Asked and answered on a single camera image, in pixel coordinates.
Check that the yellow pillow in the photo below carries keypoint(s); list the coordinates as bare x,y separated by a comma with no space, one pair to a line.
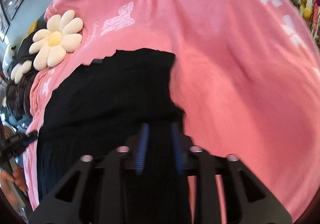
32,26

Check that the pink printed blanket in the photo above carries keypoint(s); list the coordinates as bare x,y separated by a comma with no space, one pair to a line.
237,76

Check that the white plush animal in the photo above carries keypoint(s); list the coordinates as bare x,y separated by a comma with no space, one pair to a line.
8,56

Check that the small cream flower pillow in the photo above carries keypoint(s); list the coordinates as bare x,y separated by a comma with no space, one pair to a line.
21,71

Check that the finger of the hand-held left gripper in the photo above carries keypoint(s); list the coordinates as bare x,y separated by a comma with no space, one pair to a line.
27,139

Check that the large cream flower pillow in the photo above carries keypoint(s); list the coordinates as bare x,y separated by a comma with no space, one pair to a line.
55,39

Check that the black garment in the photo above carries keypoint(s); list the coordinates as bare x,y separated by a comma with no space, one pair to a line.
26,47

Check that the yellow artificial flowers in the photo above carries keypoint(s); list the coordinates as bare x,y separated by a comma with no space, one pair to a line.
305,5

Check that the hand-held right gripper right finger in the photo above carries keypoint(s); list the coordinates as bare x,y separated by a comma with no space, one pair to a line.
177,146

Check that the blue sofa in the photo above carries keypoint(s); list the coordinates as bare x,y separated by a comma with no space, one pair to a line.
20,121

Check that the person's left hand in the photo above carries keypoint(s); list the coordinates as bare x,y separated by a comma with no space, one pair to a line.
18,176

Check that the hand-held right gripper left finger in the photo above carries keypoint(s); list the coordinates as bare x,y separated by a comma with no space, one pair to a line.
142,146

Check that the black sweater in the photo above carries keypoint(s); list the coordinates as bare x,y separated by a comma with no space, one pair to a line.
105,104

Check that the brown down jacket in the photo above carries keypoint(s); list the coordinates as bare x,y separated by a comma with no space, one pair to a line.
17,96

